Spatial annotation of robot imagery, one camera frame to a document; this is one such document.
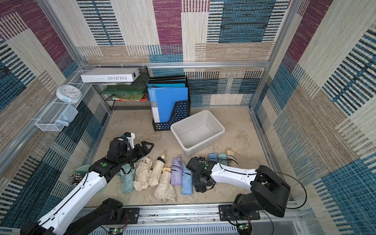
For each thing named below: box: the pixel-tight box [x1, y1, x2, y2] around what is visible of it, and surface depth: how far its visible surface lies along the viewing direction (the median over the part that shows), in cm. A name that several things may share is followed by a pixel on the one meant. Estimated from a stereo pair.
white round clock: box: [55, 84, 83, 104], surface depth 76 cm
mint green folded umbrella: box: [117, 164, 136, 194], surface depth 81 cm
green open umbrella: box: [66, 164, 92, 186], surface depth 70 cm
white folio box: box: [80, 67, 141, 83], surface depth 81 cm
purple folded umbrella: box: [170, 157, 186, 187], surface depth 86 cm
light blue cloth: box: [55, 103, 79, 127], surface depth 70 cm
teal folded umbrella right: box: [217, 152, 229, 166], surface depth 93 cm
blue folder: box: [147, 87, 189, 123], surface depth 93 cm
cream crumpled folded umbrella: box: [133, 156, 153, 192], surface depth 84 cm
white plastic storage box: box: [170, 109, 226, 157], surface depth 98 cm
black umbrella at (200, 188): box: [194, 185, 207, 193], surface depth 80 cm
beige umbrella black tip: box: [147, 149, 167, 188], surface depth 84 cm
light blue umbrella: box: [181, 165, 194, 196], surface depth 83 cm
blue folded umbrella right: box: [208, 152, 218, 162], surface depth 93 cm
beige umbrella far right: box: [226, 147, 239, 167], surface depth 91 cm
